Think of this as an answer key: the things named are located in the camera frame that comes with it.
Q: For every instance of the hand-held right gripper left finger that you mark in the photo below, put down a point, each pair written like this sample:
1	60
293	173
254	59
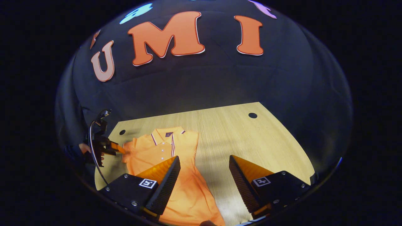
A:
165	188

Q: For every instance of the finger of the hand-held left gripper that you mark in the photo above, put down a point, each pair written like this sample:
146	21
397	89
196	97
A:
116	148

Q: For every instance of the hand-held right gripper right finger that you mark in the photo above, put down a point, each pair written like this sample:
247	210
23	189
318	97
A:
241	185

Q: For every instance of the orange T-shirt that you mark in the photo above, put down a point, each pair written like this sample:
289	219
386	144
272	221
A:
188	188

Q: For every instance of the dark object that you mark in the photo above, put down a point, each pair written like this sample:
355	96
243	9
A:
313	179

